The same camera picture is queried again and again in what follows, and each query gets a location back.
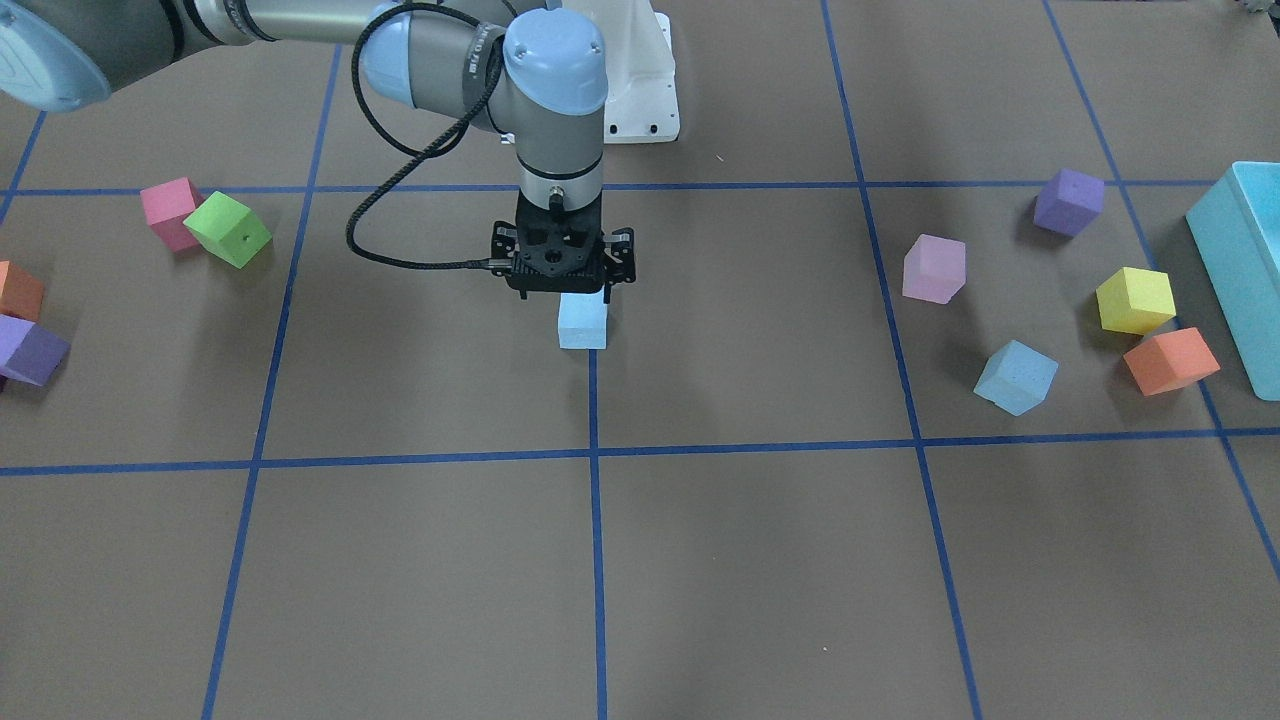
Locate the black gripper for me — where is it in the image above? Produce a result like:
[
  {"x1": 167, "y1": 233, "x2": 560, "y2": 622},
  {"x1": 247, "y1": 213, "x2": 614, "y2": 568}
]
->
[{"x1": 490, "y1": 195, "x2": 636, "y2": 306}]

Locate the light blue foam block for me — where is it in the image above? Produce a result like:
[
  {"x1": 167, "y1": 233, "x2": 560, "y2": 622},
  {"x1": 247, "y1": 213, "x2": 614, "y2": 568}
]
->
[
  {"x1": 557, "y1": 290, "x2": 608, "y2": 350},
  {"x1": 973, "y1": 340, "x2": 1060, "y2": 416}
]

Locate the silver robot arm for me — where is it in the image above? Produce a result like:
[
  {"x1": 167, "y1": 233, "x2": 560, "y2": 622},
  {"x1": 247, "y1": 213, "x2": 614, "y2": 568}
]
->
[{"x1": 3, "y1": 1, "x2": 636, "y2": 299}]

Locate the lilac pink foam block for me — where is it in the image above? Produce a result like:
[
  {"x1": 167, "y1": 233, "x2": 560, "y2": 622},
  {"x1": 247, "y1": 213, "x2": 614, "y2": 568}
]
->
[{"x1": 901, "y1": 234, "x2": 966, "y2": 305}]

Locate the magenta foam block beside green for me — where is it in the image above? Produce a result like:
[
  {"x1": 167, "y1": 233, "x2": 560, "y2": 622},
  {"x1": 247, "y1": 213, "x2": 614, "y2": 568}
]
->
[{"x1": 138, "y1": 177, "x2": 205, "y2": 252}]

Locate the purple foam block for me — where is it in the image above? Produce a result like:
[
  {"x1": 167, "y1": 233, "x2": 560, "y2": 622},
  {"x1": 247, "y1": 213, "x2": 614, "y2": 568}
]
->
[
  {"x1": 1, "y1": 315, "x2": 70, "y2": 387},
  {"x1": 1032, "y1": 168, "x2": 1106, "y2": 237}
]

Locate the yellow foam block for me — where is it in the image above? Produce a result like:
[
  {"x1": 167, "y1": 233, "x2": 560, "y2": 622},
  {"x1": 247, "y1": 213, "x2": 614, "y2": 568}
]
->
[{"x1": 1094, "y1": 266, "x2": 1178, "y2": 336}]

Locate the orange foam block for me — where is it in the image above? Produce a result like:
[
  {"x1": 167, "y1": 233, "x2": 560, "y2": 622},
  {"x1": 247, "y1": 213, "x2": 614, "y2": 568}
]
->
[
  {"x1": 1123, "y1": 327, "x2": 1221, "y2": 397},
  {"x1": 1, "y1": 260, "x2": 45, "y2": 323}
]

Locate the blue plastic bin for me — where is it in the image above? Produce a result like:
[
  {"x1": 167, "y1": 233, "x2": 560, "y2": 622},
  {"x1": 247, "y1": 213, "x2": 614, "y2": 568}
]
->
[{"x1": 1185, "y1": 161, "x2": 1279, "y2": 402}]

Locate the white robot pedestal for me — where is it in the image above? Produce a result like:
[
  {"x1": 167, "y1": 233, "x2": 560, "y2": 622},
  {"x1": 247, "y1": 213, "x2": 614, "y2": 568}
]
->
[{"x1": 594, "y1": 1, "x2": 681, "y2": 145}]

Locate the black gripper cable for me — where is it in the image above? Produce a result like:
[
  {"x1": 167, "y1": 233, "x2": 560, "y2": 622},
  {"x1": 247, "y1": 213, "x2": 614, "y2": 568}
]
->
[{"x1": 346, "y1": 0, "x2": 517, "y2": 273}]

